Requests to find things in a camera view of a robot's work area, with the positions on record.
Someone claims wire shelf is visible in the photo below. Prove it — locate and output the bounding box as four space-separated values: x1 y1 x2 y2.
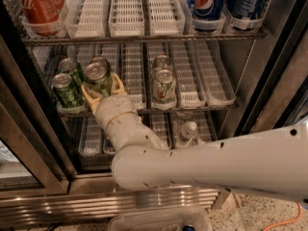
22 32 268 46
59 104 239 117

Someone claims white tray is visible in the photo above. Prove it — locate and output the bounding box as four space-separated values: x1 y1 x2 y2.
147 0 185 36
193 41 236 107
169 41 206 109
121 43 146 110
64 0 109 39
109 0 144 38

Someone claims clear plastic bin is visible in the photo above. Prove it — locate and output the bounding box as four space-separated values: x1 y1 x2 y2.
108 207 213 231

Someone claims green can back left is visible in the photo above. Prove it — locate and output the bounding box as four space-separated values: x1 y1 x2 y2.
58 58 84 86

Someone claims green can front left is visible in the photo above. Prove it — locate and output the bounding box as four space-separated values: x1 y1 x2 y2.
51 73 84 109

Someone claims clear water bottle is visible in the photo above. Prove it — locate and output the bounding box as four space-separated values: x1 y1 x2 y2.
179 121 198 147

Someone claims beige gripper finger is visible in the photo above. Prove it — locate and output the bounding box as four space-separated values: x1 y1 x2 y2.
81 83 103 114
111 73 127 95

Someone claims stainless steel fridge cabinet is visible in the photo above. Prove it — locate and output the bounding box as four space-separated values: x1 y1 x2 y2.
0 0 308 230

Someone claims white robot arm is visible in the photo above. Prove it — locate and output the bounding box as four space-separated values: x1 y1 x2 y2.
81 75 308 205

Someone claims top wire shelf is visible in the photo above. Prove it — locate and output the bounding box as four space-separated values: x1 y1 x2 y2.
22 32 268 46

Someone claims red cola can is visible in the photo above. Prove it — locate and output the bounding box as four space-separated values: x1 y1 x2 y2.
18 0 64 37

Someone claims white green can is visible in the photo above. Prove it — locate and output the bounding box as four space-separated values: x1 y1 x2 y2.
153 69 176 106
152 55 172 74

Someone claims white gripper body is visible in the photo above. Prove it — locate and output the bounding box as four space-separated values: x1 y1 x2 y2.
94 95 137 127

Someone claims orange cable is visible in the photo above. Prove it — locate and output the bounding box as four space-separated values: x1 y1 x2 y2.
262 202 303 231

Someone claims dark blue can right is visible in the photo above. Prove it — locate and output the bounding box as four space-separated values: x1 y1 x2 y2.
226 0 266 20

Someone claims white green can front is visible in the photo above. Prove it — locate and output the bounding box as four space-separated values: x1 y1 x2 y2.
153 69 176 106

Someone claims white green can back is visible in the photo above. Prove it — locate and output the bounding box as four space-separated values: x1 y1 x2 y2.
152 55 172 74

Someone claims blue pepsi can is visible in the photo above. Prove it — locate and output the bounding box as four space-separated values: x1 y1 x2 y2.
187 0 225 21

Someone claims middle wire shelf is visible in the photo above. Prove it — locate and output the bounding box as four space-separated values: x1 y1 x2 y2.
59 104 239 117

